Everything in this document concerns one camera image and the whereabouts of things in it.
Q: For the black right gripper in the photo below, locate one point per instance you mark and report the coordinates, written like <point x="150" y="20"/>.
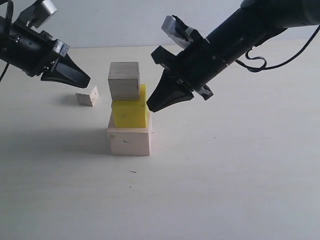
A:
<point x="183" y="74"/>

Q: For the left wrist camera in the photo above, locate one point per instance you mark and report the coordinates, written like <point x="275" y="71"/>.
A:
<point x="38" y="13"/>

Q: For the medium wooden cube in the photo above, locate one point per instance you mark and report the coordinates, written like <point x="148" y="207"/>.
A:
<point x="124" y="81"/>

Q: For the large wooden cube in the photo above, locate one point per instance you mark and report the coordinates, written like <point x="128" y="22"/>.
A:
<point x="130" y="141"/>

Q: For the small wooden cube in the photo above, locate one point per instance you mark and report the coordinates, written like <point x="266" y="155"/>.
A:
<point x="88" y="96"/>

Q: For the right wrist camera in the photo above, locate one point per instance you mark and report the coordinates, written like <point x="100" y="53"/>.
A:
<point x="182" y="34"/>

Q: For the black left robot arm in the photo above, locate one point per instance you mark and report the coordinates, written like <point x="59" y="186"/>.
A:
<point x="2" y="40"/>

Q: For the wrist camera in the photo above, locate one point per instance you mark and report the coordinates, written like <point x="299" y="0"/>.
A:
<point x="182" y="34"/>
<point x="38" y="13"/>

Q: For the yellow foam cube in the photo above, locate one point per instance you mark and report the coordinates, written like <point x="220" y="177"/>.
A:
<point x="131" y="113"/>

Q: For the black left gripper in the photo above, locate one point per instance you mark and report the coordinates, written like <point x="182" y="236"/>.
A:
<point x="34" y="52"/>

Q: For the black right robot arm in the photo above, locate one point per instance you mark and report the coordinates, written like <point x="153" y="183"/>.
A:
<point x="257" y="21"/>

